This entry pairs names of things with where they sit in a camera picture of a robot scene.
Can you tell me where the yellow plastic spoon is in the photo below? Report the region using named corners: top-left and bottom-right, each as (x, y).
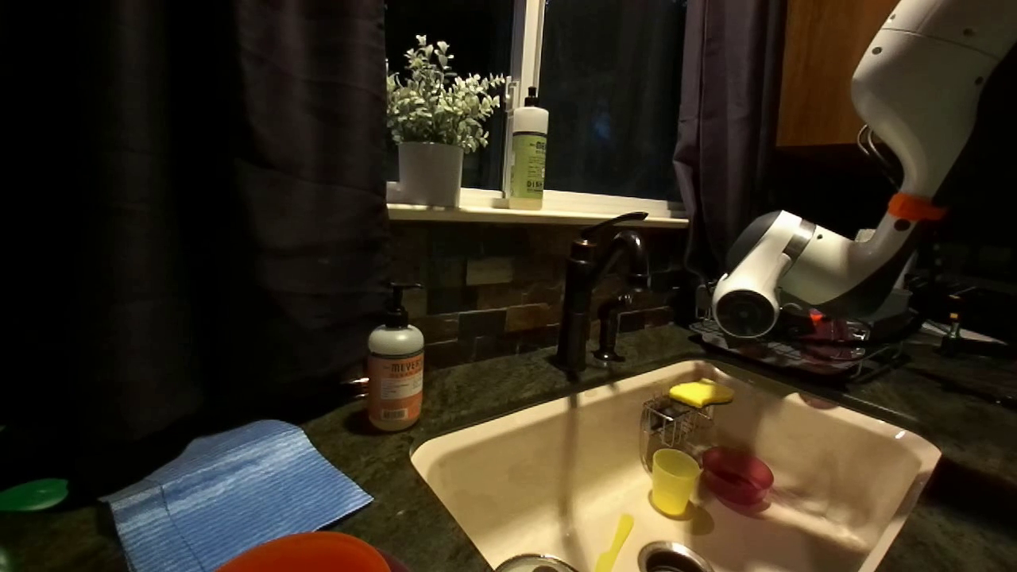
top-left (594, 514), bottom-right (636, 572)

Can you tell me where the dark right curtain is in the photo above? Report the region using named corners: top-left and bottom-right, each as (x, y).
top-left (675, 0), bottom-right (790, 279)

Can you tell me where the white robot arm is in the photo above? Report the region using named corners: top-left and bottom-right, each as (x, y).
top-left (711, 0), bottom-right (1017, 339)

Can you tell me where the green dish soap bottle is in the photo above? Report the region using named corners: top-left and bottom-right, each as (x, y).
top-left (506, 89), bottom-right (549, 210)

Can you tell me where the pink plastic cup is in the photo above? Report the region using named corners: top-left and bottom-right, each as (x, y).
top-left (804, 308), bottom-right (855, 346)

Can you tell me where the black dish rack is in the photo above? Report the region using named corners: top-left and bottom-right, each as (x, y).
top-left (694, 288), bottom-right (922, 378)

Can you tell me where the yellow sponge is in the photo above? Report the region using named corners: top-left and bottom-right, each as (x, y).
top-left (668, 378), bottom-right (733, 410)

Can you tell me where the yellow plastic cup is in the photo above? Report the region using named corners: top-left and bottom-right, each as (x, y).
top-left (650, 447), bottom-right (698, 519)

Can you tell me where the blue dish cloth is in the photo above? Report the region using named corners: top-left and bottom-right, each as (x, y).
top-left (104, 418), bottom-right (372, 572)

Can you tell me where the white ceramic sink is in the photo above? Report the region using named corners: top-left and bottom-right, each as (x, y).
top-left (411, 358), bottom-right (941, 572)

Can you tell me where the dark left curtain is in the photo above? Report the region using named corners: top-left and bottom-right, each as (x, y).
top-left (0, 0), bottom-right (385, 495)

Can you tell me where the potted white plant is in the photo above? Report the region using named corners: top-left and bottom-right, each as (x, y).
top-left (385, 35), bottom-right (512, 210)

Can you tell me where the wire sponge caddy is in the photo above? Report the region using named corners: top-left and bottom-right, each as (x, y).
top-left (643, 397), bottom-right (716, 461)

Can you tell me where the dark bronze faucet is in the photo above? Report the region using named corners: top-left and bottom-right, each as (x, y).
top-left (552, 213), bottom-right (652, 381)

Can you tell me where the metal sink stopper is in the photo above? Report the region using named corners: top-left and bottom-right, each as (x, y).
top-left (492, 554), bottom-right (580, 572)

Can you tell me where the dark curtain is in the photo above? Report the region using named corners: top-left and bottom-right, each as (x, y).
top-left (0, 0), bottom-right (385, 495)
top-left (675, 0), bottom-right (790, 279)

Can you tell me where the orange soap pump bottle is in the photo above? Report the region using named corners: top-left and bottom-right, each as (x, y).
top-left (367, 284), bottom-right (426, 432)

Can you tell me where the green plastic lid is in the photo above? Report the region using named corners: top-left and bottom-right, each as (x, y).
top-left (0, 478), bottom-right (70, 511)

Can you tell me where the metal sink drain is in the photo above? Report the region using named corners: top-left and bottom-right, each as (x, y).
top-left (638, 540), bottom-right (710, 572)

